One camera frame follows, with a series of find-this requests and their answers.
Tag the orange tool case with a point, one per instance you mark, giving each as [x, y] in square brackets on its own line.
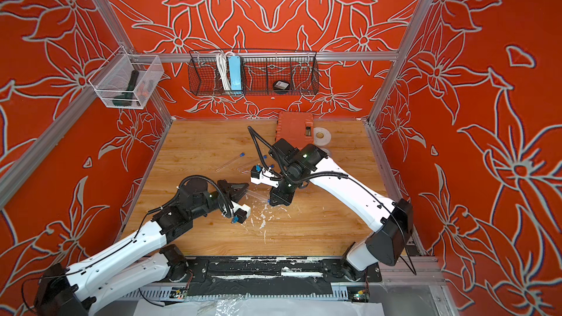
[296, 128]

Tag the black wire basket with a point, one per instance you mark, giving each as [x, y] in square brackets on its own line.
[209, 74]

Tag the light blue box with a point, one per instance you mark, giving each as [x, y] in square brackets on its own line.
[234, 63]

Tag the small black device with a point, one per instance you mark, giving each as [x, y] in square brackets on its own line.
[281, 87]

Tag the dark green tool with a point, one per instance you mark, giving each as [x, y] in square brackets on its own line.
[126, 98]

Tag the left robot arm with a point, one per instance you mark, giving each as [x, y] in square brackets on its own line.
[145, 256]

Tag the white tape roll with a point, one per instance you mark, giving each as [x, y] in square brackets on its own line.
[321, 136]

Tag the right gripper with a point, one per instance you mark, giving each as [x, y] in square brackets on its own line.
[282, 199]

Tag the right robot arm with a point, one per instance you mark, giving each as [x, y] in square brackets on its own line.
[391, 222]

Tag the clear acrylic box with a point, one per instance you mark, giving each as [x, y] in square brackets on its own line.
[112, 77]

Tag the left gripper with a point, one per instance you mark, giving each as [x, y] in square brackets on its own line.
[234, 195]

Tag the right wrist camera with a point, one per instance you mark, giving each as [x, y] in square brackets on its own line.
[260, 175]

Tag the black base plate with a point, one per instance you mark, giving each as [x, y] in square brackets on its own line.
[264, 277]

